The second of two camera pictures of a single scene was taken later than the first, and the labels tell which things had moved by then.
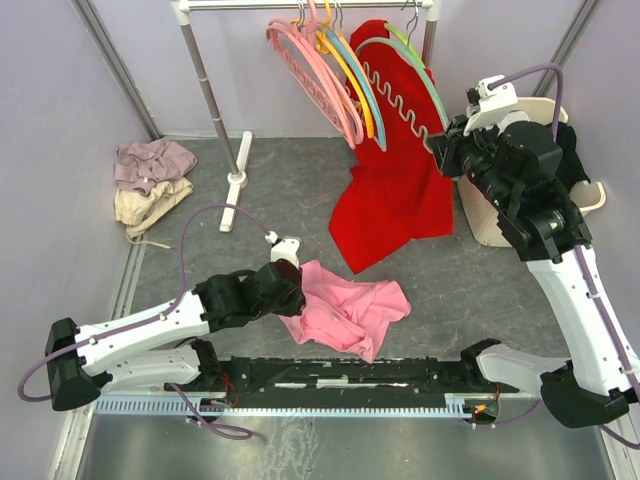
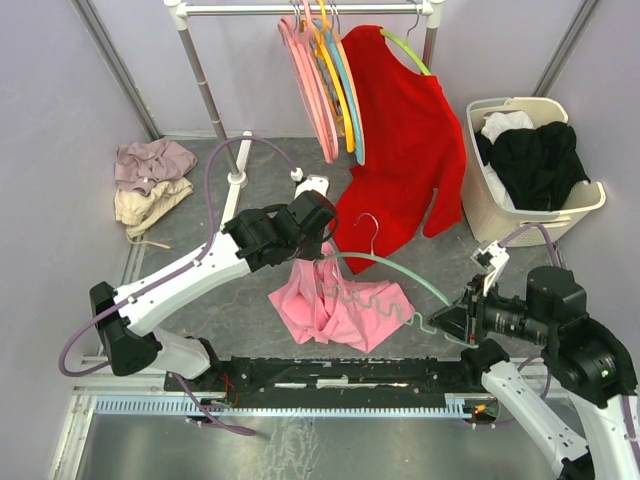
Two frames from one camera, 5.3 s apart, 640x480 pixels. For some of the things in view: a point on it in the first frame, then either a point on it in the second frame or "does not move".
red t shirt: (398, 196) does not move
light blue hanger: (365, 82) to (354, 111)
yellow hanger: (326, 45) to (321, 30)
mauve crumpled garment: (139, 165) does not move
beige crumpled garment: (139, 212) does not move
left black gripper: (295, 305) to (316, 250)
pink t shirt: (343, 313) does not move
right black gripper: (447, 148) to (465, 322)
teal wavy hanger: (424, 72) to (379, 303)
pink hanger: (307, 37) to (314, 69)
